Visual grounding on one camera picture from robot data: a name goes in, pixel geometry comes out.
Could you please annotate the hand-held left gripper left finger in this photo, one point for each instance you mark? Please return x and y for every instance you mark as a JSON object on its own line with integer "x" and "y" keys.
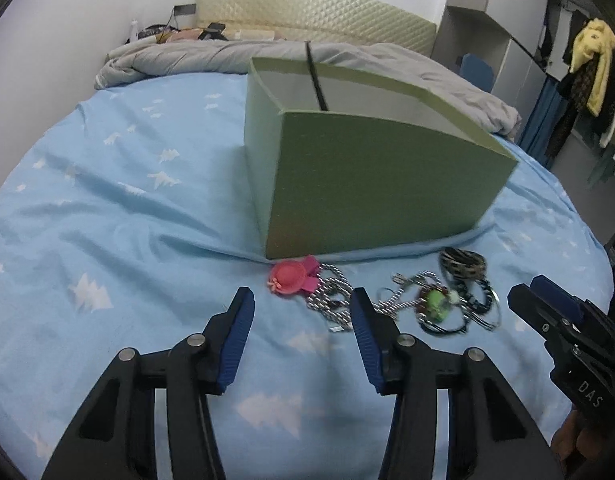
{"x": 235, "y": 330}

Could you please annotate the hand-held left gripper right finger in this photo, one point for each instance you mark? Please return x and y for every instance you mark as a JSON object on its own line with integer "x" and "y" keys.
{"x": 367, "y": 335}

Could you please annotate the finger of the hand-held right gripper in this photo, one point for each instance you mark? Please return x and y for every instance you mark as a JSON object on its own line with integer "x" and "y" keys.
{"x": 542, "y": 317}
{"x": 552, "y": 294}

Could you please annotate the pink hat hair clip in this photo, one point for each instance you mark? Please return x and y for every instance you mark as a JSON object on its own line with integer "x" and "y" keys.
{"x": 287, "y": 275}

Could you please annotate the leopard print bangle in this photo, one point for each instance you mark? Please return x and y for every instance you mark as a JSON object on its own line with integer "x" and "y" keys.
{"x": 462, "y": 258}

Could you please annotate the green dotted storage box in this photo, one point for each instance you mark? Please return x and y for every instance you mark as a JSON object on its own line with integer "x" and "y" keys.
{"x": 377, "y": 185}

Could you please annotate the person's right hand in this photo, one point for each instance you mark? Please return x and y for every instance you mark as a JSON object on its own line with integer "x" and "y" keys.
{"x": 563, "y": 445}

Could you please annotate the blue tree print bed sheet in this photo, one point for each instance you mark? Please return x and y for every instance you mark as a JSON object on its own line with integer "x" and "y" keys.
{"x": 112, "y": 210}

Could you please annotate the blue hanging cloth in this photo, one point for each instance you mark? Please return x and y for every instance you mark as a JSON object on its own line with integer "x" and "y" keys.
{"x": 540, "y": 120}

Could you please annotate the dark hanging clothes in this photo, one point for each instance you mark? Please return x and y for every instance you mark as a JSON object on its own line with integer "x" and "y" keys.
{"x": 570, "y": 110}

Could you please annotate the blue chair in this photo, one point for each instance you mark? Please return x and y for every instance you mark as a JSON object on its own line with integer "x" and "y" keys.
{"x": 477, "y": 72}

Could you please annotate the yellow jacket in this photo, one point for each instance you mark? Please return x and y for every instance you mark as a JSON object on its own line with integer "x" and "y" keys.
{"x": 595, "y": 55}

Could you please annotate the black box ribbon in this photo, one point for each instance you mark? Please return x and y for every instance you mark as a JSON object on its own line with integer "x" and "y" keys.
{"x": 315, "y": 75}

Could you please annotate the white wardrobe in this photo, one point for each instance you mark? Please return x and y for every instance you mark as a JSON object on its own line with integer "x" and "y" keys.
{"x": 492, "y": 25}

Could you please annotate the grey blanket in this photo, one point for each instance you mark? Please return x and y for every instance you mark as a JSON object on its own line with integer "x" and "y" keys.
{"x": 187, "y": 57}

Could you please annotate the black device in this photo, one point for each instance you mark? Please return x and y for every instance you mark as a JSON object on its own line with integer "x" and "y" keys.
{"x": 212, "y": 31}

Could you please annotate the white bottle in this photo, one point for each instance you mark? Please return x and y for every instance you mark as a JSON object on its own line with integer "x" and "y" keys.
{"x": 134, "y": 31}

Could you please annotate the cream quilted headboard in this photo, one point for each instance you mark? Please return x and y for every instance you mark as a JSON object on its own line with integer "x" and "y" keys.
{"x": 312, "y": 10}

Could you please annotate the black wall socket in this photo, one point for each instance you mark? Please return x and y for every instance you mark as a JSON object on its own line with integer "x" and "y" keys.
{"x": 184, "y": 9}

